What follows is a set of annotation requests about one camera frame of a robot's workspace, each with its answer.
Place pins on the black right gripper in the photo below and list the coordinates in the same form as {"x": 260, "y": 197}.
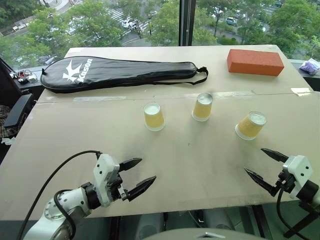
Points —
{"x": 285, "y": 183}

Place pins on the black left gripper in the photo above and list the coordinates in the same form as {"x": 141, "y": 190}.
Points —
{"x": 116, "y": 185}

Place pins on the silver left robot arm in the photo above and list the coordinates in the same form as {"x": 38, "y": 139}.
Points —
{"x": 66, "y": 203}

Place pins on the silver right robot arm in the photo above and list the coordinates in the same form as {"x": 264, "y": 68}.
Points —
{"x": 309, "y": 193}

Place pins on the yellow paper cup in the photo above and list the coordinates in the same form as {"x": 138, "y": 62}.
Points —
{"x": 250, "y": 126}
{"x": 153, "y": 117}
{"x": 203, "y": 107}

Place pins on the black Kason racket bag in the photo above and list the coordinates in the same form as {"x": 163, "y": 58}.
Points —
{"x": 120, "y": 72}

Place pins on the orange brick block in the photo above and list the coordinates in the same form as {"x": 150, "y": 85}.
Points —
{"x": 255, "y": 62}

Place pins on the purple plastic bag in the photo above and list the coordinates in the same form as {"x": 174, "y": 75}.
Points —
{"x": 310, "y": 66}

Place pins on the black office chair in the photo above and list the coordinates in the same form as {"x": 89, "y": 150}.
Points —
{"x": 17, "y": 110}

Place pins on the small clutter on sill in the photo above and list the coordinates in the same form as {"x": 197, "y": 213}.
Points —
{"x": 23, "y": 76}

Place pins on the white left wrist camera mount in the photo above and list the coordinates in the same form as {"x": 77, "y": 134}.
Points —
{"x": 105, "y": 172}

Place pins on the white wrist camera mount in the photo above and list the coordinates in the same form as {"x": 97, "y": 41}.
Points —
{"x": 298, "y": 172}
{"x": 105, "y": 172}

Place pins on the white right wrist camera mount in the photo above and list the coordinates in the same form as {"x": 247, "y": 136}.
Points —
{"x": 298, "y": 172}

